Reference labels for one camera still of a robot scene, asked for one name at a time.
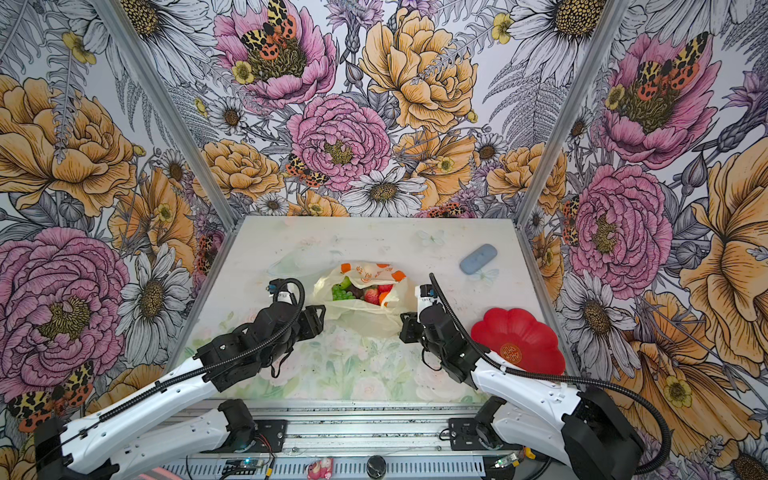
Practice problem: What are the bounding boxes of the cream plastic bag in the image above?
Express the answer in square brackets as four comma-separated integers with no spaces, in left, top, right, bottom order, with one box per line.
[312,261,417,338]

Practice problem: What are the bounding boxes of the red strawberry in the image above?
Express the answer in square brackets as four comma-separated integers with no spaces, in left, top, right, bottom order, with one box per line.
[362,286,379,305]

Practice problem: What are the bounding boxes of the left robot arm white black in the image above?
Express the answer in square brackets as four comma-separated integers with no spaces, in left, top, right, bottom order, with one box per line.
[30,301,326,479]

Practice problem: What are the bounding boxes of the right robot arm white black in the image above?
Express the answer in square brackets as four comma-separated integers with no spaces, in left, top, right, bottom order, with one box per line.
[400,299,646,479]

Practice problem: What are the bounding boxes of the red flower-shaped plate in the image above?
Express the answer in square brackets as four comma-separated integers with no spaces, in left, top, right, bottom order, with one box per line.
[471,308,566,375]

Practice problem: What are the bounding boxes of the green grapes bunch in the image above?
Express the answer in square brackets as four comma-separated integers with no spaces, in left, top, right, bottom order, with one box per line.
[331,276,356,301]

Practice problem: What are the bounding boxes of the grey-blue oval case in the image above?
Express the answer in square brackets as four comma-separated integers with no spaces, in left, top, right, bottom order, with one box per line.
[459,244,498,275]

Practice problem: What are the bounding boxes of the black round knob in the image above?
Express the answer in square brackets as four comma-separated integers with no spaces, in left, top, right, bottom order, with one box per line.
[365,455,387,480]

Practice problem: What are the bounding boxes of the pink white small object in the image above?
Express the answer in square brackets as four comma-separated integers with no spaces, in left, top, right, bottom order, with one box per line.
[307,457,334,480]

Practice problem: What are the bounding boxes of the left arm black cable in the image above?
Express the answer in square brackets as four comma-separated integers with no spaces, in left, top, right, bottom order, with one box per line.
[35,277,307,445]

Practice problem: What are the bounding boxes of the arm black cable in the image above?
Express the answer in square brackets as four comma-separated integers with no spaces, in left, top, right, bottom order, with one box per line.
[35,277,307,445]
[427,272,672,475]

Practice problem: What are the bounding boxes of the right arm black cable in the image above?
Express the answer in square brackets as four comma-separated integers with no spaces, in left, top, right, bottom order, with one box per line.
[427,272,672,475]

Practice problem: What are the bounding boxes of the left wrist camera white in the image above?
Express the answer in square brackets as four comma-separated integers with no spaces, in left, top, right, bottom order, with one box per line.
[267,279,297,305]

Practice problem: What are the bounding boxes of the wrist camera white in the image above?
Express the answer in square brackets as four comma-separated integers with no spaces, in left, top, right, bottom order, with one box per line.
[415,284,440,316]
[267,279,297,305]

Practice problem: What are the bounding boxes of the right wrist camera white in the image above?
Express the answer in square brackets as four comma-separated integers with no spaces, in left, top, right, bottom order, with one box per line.
[415,284,440,316]

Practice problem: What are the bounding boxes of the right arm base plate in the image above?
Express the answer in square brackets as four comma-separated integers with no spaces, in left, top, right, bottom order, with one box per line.
[447,418,512,451]

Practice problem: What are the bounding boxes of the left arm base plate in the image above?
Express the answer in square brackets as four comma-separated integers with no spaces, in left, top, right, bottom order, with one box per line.
[207,419,288,454]

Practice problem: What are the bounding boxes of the aluminium rail frame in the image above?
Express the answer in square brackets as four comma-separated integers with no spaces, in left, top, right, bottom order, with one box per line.
[98,398,634,480]

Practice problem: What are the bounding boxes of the left aluminium corner post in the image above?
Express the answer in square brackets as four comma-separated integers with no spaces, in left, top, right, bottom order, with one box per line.
[94,1,239,232]

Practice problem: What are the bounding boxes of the aluminium corner post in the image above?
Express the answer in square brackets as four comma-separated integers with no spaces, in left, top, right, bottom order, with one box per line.
[94,1,239,232]
[515,0,630,230]

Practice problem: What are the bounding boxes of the right aluminium corner post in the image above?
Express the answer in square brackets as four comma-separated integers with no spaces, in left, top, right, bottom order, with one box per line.
[515,0,630,230]

